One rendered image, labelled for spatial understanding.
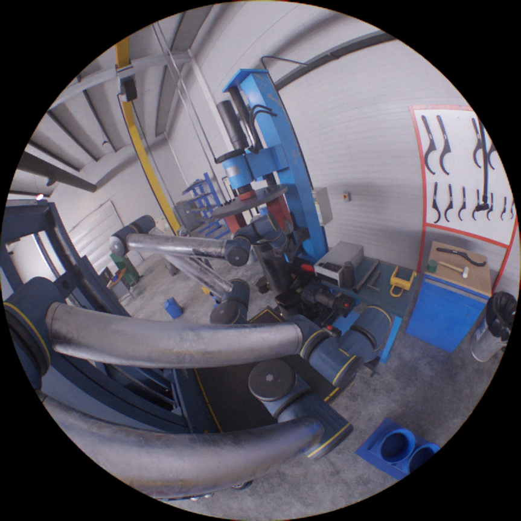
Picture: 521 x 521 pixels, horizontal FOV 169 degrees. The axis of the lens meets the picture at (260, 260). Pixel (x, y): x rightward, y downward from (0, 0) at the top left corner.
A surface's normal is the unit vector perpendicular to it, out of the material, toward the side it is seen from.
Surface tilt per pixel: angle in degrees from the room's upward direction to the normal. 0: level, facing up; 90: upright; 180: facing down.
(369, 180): 90
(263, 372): 0
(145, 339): 57
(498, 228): 90
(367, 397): 0
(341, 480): 0
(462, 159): 90
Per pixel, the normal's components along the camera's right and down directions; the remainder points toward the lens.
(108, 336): 0.55, -0.53
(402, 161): -0.76, 0.54
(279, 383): -0.34, -0.81
